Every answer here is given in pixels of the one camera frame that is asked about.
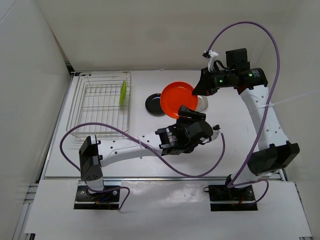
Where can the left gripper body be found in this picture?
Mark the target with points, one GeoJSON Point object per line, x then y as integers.
{"type": "Point", "coordinates": [180, 123]}

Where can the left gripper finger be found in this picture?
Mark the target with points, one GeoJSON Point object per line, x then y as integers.
{"type": "Point", "coordinates": [185, 112]}
{"type": "Point", "coordinates": [194, 116]}

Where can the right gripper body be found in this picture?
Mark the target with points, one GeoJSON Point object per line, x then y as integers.
{"type": "Point", "coordinates": [213, 81]}

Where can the orange plate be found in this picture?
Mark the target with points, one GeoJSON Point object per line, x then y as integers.
{"type": "Point", "coordinates": [175, 95]}

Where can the black plate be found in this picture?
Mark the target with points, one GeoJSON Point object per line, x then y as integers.
{"type": "Point", "coordinates": [153, 105]}

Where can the green plate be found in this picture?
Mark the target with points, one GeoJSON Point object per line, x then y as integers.
{"type": "Point", "coordinates": [123, 92]}

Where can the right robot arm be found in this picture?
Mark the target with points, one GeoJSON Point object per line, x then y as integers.
{"type": "Point", "coordinates": [271, 149]}

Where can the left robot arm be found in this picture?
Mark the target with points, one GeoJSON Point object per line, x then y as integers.
{"type": "Point", "coordinates": [95, 154]}

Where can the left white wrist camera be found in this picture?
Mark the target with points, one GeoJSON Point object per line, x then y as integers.
{"type": "Point", "coordinates": [216, 132]}

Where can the white cable tie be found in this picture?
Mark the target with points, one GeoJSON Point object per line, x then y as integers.
{"type": "Point", "coordinates": [290, 100]}

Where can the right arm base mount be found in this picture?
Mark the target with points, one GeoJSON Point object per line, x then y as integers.
{"type": "Point", "coordinates": [223, 199]}

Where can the wire dish rack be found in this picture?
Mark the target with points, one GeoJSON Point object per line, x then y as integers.
{"type": "Point", "coordinates": [96, 99]}

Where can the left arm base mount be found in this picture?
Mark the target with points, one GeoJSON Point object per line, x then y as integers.
{"type": "Point", "coordinates": [96, 201]}

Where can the aluminium rail front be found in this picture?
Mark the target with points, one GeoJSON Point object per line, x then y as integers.
{"type": "Point", "coordinates": [206, 178]}

